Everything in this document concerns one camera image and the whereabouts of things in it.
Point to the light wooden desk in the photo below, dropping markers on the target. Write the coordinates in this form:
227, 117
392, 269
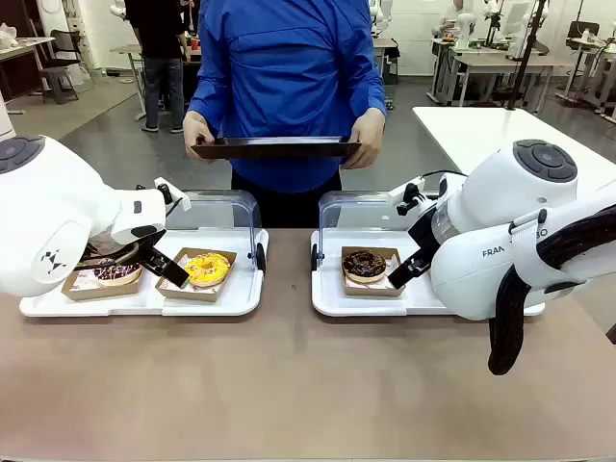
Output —
21, 48

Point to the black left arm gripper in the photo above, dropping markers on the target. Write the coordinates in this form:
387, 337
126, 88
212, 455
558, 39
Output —
110, 248

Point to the clear plastic tray lid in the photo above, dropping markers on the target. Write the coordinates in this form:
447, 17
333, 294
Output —
356, 212
226, 216

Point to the person's right hand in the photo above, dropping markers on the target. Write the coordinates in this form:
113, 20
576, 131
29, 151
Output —
199, 127

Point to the chocolate donut with coloured sprinkles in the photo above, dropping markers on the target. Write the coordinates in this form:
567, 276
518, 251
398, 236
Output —
118, 276

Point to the person in blue shirt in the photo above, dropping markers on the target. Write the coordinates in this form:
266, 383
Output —
289, 72

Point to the bystander in black shirt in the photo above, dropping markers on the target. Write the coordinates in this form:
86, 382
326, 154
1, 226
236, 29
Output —
159, 48

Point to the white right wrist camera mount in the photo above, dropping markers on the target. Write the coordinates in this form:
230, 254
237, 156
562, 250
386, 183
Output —
409, 192

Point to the person's left hand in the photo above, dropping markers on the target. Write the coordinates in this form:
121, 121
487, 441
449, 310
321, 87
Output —
373, 139

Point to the sprinkled chocolate donut in box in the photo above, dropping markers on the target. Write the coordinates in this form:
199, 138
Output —
96, 292

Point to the black office chair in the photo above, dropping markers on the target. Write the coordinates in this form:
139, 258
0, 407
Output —
60, 72

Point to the dark chocolate donut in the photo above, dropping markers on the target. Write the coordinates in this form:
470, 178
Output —
370, 289

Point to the grey workbench with white legs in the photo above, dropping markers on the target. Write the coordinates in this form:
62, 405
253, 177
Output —
486, 65

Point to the yellow frosted donut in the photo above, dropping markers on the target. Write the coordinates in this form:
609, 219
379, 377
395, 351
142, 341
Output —
212, 293
216, 274

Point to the black stand pole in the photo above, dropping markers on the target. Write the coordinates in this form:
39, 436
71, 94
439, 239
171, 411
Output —
524, 53

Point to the white display tray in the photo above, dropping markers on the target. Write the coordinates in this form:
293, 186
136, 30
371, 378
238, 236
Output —
216, 308
332, 298

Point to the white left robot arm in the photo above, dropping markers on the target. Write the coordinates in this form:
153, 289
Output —
53, 216

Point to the person's right forearm blue sleeve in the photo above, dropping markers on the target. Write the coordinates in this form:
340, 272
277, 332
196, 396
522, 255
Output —
204, 91

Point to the dark brown serving tray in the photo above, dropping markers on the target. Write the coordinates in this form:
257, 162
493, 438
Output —
279, 148

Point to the person's left forearm blue sleeve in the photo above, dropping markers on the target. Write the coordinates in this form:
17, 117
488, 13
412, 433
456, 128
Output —
366, 91

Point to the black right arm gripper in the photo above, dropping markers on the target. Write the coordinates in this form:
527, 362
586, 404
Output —
426, 231

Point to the seated person in white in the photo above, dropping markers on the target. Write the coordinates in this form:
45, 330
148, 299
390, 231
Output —
450, 19

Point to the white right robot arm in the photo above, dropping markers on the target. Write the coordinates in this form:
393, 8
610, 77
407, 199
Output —
500, 212

